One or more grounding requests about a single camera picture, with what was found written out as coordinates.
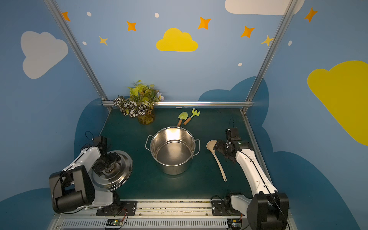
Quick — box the beige plastic ladle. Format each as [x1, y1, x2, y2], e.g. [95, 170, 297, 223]
[206, 140, 227, 182]

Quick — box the steel pot lid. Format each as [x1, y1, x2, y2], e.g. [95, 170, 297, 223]
[89, 150, 133, 192]

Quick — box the stainless steel stock pot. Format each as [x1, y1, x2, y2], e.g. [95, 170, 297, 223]
[145, 126, 201, 175]

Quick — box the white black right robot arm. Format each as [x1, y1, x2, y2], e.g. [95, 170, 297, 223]
[210, 128, 290, 230]

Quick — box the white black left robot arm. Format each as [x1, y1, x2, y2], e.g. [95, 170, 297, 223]
[49, 136, 121, 214]

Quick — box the left green circuit board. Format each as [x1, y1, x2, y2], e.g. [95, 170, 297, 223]
[105, 219, 124, 228]

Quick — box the green circuit board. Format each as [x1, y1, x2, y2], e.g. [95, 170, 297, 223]
[227, 218, 242, 230]
[105, 219, 124, 228]

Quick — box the glass vase with artificial plant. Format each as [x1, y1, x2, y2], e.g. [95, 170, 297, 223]
[113, 80, 164, 125]

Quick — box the right green circuit board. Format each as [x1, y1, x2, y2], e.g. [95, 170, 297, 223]
[227, 218, 242, 230]

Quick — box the green toy rake wooden handle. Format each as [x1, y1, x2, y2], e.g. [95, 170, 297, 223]
[184, 108, 200, 125]

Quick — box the aluminium right frame post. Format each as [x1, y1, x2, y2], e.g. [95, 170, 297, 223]
[241, 0, 299, 115]

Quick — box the aluminium frame post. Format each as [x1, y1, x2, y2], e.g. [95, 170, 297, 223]
[44, 0, 113, 112]
[241, 0, 299, 115]

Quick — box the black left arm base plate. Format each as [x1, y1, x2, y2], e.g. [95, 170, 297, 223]
[96, 201, 138, 217]

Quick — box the aluminium back frame rail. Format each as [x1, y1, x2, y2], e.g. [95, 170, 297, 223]
[102, 100, 254, 107]

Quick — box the green toy shovel wooden handle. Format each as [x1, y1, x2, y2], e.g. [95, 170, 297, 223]
[177, 112, 188, 127]

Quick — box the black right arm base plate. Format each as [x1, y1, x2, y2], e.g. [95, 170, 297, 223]
[210, 199, 241, 216]

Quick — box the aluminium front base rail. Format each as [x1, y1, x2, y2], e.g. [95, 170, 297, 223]
[47, 199, 298, 230]

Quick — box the aluminium left frame post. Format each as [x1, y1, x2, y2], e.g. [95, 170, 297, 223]
[44, 0, 113, 112]

